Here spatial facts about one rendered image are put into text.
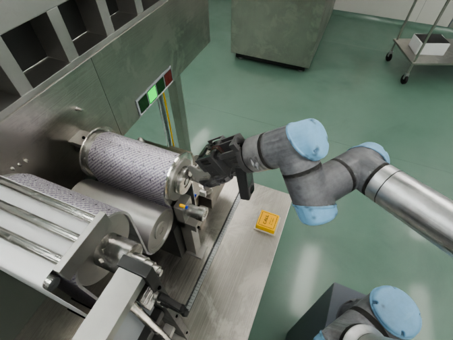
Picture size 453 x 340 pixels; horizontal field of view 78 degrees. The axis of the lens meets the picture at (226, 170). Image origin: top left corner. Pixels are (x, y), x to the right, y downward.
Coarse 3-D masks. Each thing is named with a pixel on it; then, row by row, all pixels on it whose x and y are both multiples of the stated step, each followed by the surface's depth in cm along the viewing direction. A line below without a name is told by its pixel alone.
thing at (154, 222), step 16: (80, 192) 73; (96, 192) 73; (112, 192) 73; (128, 208) 70; (144, 208) 70; (160, 208) 71; (144, 224) 67; (160, 224) 71; (144, 240) 67; (160, 240) 75
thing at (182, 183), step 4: (184, 168) 72; (180, 172) 70; (184, 172) 70; (188, 172) 72; (180, 176) 70; (184, 176) 70; (188, 176) 74; (176, 180) 70; (180, 180) 69; (184, 180) 71; (188, 180) 74; (176, 184) 70; (180, 184) 70; (184, 184) 73; (188, 184) 75; (176, 188) 71; (180, 188) 70; (184, 188) 73; (188, 188) 76; (176, 192) 72; (180, 192) 71; (184, 192) 74
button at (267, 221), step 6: (264, 210) 105; (264, 216) 104; (270, 216) 104; (276, 216) 104; (258, 222) 102; (264, 222) 102; (270, 222) 102; (276, 222) 102; (258, 228) 103; (264, 228) 101; (270, 228) 101
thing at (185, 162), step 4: (96, 136) 75; (92, 140) 75; (88, 148) 74; (88, 152) 74; (184, 160) 71; (188, 160) 74; (180, 164) 70; (184, 164) 72; (188, 164) 74; (176, 168) 69; (180, 168) 70; (176, 172) 69; (172, 176) 68; (176, 176) 69; (172, 180) 68; (172, 184) 69; (172, 188) 69; (172, 192) 70; (172, 196) 71; (176, 196) 73
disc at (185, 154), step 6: (180, 156) 69; (186, 156) 73; (174, 162) 68; (192, 162) 78; (174, 168) 68; (168, 174) 66; (168, 180) 67; (168, 186) 68; (168, 192) 69; (168, 198) 70; (168, 204) 71; (174, 204) 75
